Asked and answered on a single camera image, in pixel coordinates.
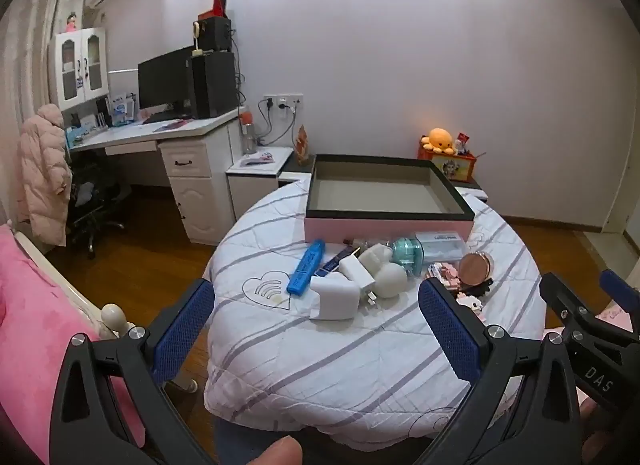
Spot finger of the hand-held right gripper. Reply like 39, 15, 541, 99
539, 272, 608, 346
599, 269, 640, 331

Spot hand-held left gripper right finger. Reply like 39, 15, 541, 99
418, 276, 584, 465

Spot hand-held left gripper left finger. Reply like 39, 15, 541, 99
49, 277, 217, 465

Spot rose gold compact mirror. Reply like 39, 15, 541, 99
458, 251, 496, 289

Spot white charger plug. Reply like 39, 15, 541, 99
338, 255, 379, 309

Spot large white power adapter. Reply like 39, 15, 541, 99
308, 275, 362, 321

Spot pink storage box black rim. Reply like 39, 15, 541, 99
304, 154, 475, 247

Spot person's left hand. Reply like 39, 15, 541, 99
249, 435, 304, 465

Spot pink printed blanket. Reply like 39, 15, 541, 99
542, 302, 640, 446

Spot pink brick block figure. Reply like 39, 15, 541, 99
424, 260, 459, 292

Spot white round-head gadget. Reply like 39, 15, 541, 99
357, 243, 409, 300

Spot clear plastic box white label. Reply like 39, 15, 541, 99
414, 231, 470, 264

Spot teal transparent jar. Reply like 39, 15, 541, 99
387, 237, 425, 276

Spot round table with striped quilt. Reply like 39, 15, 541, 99
204, 176, 552, 452

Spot person's leg in jeans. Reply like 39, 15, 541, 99
214, 415, 313, 465

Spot small dark blue box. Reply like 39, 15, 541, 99
312, 244, 354, 279

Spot black white low cabinet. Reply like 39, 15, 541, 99
452, 179, 489, 202

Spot black office chair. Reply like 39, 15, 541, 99
65, 149, 134, 259

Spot white bedside cabinet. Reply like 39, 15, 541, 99
225, 146, 317, 227

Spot white desk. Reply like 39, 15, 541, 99
64, 105, 247, 247

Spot red printed box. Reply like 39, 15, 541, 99
417, 139, 477, 184

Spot orange octopus plush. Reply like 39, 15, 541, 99
419, 127, 457, 154

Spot bottle with orange lid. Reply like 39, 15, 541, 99
239, 105, 259, 156

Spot pink puffer coat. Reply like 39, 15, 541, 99
18, 104, 74, 247

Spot orange paper figurine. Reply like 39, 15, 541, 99
294, 124, 314, 166

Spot blue boxes on desk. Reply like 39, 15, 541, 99
110, 92, 137, 126

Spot black computer tower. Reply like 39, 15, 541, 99
191, 52, 239, 120

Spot black computer monitor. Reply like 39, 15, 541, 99
137, 47, 196, 119

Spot white hutch cabinet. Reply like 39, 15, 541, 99
48, 27, 110, 111

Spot black speaker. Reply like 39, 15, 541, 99
202, 16, 234, 53

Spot cream curtain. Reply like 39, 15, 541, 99
0, 0, 92, 126

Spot red triangular ornament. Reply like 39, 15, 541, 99
198, 0, 229, 21

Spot cream bed frame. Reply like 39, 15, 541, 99
12, 230, 198, 393

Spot white wall socket strip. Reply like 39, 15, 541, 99
263, 92, 305, 114

